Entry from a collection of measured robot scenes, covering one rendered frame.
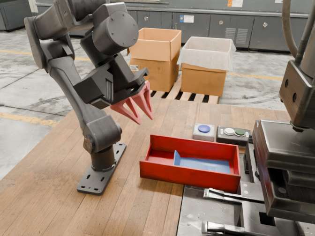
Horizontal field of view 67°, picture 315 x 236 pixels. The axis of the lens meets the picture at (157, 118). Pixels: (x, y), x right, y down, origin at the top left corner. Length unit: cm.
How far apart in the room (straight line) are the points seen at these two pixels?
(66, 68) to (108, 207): 36
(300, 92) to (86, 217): 49
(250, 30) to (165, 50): 254
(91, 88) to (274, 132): 28
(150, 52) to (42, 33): 206
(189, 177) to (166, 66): 213
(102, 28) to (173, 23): 456
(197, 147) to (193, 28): 428
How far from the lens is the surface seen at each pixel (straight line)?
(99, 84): 40
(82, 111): 61
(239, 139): 78
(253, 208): 52
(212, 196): 52
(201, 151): 71
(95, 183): 65
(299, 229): 52
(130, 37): 41
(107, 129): 59
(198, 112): 94
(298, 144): 36
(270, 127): 38
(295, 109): 31
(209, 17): 483
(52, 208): 65
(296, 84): 32
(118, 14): 41
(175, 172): 62
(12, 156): 242
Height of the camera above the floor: 138
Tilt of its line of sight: 32 degrees down
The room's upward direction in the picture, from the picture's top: straight up
